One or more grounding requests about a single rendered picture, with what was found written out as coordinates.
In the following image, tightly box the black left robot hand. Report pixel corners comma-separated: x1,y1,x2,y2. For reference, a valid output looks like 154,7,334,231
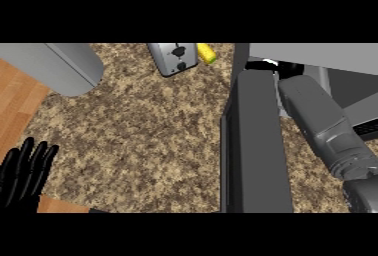
0,136,61,214

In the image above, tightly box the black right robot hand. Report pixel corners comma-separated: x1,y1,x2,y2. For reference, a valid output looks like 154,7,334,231
244,59,306,80

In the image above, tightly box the grey microwave body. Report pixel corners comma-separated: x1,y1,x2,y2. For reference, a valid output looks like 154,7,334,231
247,43,378,142

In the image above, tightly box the dark grey microwave door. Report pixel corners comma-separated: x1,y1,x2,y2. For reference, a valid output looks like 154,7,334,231
219,43,296,214

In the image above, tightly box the yellow corn cob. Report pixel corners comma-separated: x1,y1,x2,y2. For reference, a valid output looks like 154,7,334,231
197,43,219,65

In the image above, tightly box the grey rounded appliance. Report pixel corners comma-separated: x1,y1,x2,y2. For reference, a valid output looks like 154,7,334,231
0,43,105,98

